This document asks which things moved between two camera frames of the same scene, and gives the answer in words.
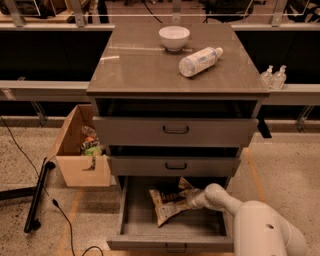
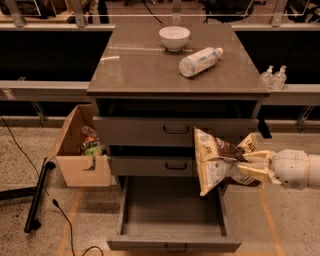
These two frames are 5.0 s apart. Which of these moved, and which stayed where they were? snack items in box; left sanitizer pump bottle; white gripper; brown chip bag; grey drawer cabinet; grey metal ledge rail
Moved: white gripper; brown chip bag
Stayed: snack items in box; left sanitizer pump bottle; grey metal ledge rail; grey drawer cabinet
